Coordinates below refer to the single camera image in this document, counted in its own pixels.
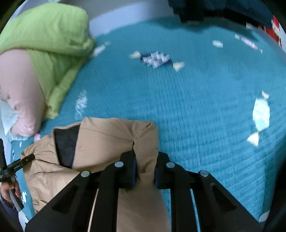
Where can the person's left hand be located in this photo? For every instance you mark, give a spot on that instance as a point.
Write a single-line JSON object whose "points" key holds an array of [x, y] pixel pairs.
{"points": [[6, 189]]}

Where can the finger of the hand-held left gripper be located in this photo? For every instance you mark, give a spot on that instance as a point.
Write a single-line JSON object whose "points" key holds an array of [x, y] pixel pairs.
{"points": [[28, 158]]}

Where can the tan padded jacket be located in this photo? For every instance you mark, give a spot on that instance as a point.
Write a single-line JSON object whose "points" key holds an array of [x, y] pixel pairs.
{"points": [[100, 142]]}

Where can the red printed cloth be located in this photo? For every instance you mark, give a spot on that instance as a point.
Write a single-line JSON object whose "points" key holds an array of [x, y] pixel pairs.
{"points": [[275, 29]]}

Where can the white cloth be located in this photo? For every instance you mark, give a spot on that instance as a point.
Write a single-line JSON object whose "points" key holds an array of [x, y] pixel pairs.
{"points": [[7, 118]]}

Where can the person's left forearm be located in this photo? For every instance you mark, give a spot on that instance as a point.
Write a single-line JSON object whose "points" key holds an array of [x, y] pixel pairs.
{"points": [[7, 212]]}

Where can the teal printed blanket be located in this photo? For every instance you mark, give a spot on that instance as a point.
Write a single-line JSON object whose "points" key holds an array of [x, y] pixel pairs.
{"points": [[190, 107]]}

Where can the pink pillow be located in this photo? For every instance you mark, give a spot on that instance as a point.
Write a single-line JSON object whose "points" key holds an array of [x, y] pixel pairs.
{"points": [[20, 89]]}

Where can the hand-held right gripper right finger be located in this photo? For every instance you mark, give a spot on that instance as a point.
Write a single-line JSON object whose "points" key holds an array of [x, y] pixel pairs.
{"points": [[156, 176]]}

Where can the white bed sheet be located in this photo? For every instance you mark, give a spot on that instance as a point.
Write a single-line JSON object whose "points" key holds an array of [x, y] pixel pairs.
{"points": [[134, 15]]}

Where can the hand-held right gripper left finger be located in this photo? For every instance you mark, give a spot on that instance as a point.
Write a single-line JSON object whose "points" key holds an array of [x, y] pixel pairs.
{"points": [[133, 172]]}

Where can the dark blue cloth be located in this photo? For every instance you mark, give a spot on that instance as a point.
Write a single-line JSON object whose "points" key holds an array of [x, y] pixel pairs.
{"points": [[212, 10]]}

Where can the green quilt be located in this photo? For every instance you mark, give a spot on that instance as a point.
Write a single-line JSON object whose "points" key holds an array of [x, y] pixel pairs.
{"points": [[53, 44]]}

